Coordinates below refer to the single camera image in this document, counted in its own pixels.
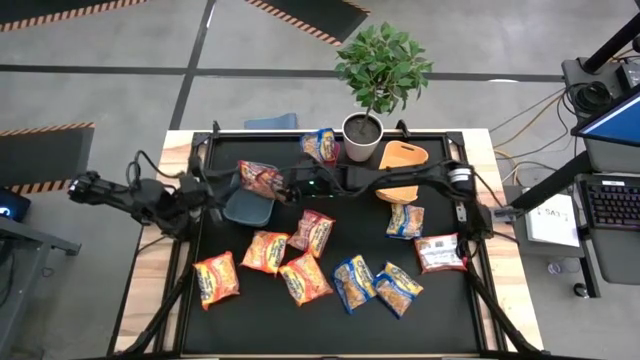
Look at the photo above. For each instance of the white labelled box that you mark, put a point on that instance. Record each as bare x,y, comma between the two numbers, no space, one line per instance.
552,220

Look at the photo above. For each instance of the black device with blue light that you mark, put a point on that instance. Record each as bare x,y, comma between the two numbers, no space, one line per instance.
10,205

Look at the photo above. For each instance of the clear plastic bottle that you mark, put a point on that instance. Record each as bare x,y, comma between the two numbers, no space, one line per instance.
556,268

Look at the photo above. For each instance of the white plant pot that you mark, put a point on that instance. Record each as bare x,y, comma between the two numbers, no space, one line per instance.
360,150

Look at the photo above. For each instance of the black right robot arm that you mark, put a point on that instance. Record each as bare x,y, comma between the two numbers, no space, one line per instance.
400,177

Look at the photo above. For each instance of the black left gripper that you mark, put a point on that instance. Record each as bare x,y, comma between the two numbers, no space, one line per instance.
200,197

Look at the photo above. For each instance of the yellow plastic bin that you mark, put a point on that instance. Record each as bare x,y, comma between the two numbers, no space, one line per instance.
402,155

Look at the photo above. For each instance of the blue ramen noodle pack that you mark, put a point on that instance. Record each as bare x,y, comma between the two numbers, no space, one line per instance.
354,282
319,145
406,220
397,288

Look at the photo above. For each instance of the blue-grey plastic bin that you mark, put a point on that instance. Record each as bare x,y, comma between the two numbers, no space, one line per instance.
247,209

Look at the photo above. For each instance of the black pole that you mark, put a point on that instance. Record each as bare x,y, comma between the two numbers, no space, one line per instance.
612,45

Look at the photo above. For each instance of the black keyboard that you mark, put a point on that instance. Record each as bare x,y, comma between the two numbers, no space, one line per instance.
612,202

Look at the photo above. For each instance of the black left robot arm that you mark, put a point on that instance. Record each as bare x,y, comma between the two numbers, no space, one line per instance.
125,197

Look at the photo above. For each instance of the black caster wheel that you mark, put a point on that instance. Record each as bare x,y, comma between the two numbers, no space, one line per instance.
580,289

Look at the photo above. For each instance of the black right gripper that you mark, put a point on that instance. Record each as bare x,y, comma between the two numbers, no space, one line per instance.
320,182

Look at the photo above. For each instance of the grey equipment box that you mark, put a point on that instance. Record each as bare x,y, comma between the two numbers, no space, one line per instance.
572,70

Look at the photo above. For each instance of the computer monitor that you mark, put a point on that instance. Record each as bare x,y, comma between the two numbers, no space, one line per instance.
615,122

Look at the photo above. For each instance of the grey computer desk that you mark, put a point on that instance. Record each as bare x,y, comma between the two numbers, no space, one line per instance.
620,255

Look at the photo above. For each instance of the black hazard-striped floor mat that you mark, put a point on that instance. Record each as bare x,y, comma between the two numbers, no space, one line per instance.
320,15
40,155
50,12

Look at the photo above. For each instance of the grey side desk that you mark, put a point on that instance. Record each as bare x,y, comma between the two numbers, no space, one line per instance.
35,237

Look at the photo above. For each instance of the orange ramen noodle pack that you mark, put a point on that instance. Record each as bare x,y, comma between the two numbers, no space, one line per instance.
305,277
265,251
216,279

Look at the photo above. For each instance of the black table mat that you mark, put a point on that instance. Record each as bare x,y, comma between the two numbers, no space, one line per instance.
325,330

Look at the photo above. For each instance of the black diagonal support bar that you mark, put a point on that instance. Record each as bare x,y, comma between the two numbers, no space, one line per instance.
555,180

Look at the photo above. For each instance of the small green leafy tree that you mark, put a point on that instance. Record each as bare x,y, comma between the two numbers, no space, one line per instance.
382,65

